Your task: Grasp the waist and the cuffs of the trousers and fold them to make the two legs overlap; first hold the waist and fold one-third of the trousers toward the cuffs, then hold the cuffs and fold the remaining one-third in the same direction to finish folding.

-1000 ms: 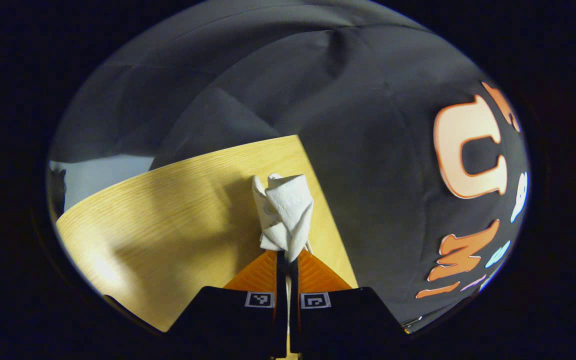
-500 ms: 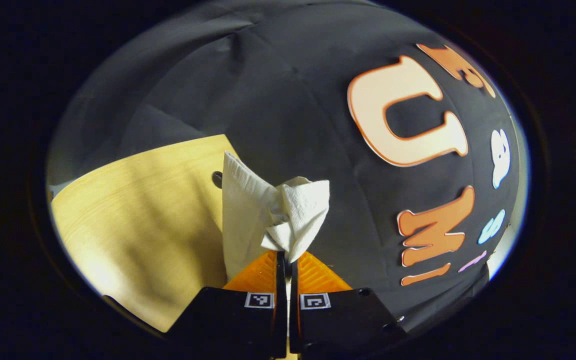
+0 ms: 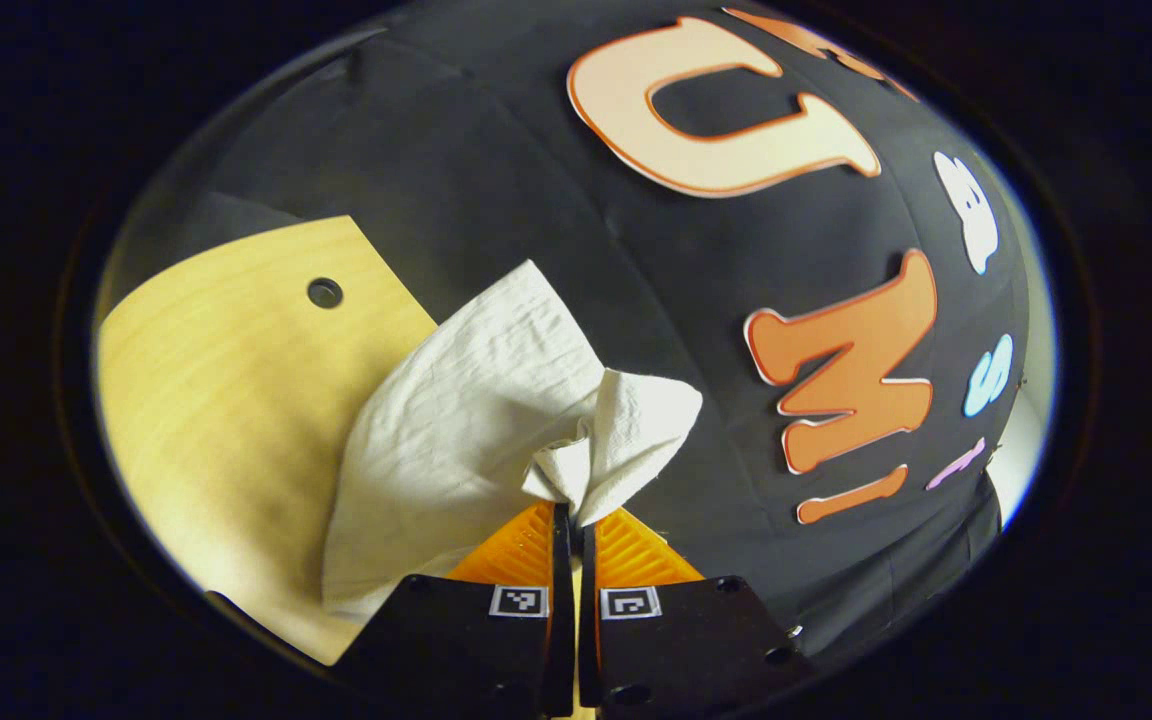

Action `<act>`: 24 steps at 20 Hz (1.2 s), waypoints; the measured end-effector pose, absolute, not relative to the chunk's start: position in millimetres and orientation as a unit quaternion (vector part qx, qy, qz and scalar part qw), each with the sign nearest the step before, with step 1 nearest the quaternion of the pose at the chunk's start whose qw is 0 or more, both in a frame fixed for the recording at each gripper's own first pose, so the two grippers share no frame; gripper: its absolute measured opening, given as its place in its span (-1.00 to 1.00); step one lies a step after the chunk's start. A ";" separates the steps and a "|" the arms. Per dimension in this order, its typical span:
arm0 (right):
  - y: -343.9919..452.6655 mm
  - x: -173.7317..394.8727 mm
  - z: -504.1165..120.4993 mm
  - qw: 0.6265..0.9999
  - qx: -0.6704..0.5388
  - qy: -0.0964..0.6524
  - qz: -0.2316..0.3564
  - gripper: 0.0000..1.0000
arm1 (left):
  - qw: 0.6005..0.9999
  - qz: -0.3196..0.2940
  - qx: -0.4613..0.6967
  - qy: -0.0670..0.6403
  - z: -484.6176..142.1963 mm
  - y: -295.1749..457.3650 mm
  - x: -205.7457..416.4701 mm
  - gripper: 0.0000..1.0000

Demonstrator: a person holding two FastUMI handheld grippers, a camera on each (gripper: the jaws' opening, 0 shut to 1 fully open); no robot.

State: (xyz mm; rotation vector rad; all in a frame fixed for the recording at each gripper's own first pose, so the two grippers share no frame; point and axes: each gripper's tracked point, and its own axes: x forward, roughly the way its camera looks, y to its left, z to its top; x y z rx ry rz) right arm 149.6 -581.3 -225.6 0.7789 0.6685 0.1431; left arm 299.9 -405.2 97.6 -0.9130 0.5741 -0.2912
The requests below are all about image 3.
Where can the white jeans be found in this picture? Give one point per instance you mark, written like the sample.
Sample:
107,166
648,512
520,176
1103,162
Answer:
456,420

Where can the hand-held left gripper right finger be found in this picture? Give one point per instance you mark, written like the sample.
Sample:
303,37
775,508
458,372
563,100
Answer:
588,640

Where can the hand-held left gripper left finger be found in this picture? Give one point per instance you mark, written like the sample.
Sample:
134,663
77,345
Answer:
561,640

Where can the black backdrop cloth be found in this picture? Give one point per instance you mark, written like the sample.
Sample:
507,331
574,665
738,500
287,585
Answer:
556,200

